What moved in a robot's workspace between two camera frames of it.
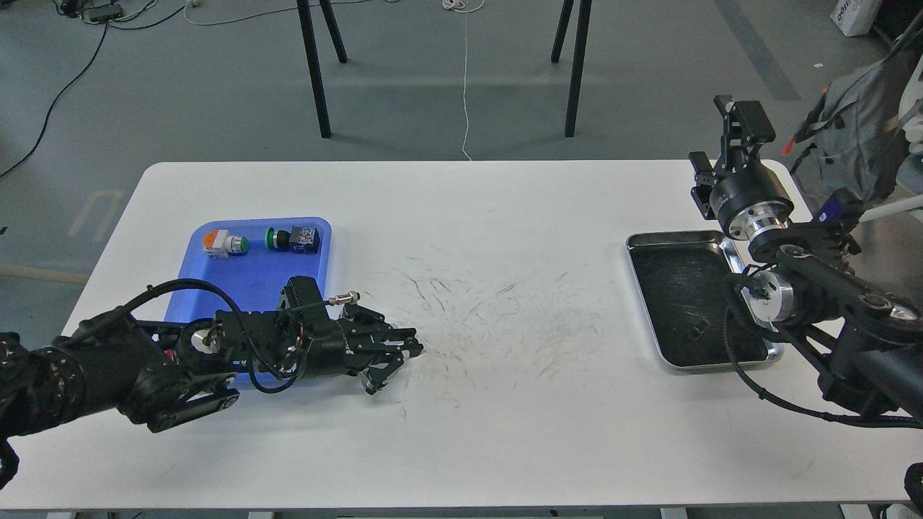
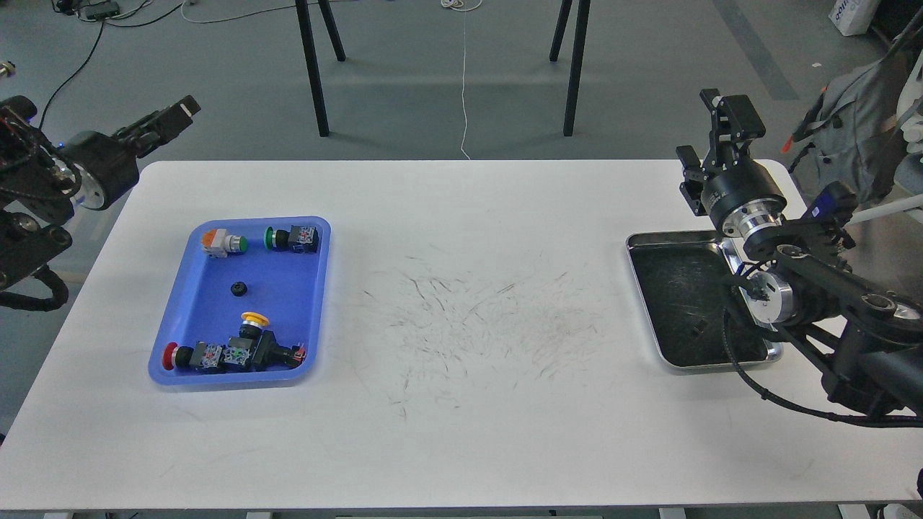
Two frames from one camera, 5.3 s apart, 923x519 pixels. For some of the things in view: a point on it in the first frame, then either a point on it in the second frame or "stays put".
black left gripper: x=340 y=345 to x=114 y=161
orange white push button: x=218 y=244 stays put
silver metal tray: x=682 y=281 stays put
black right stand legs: x=580 y=51 stays put
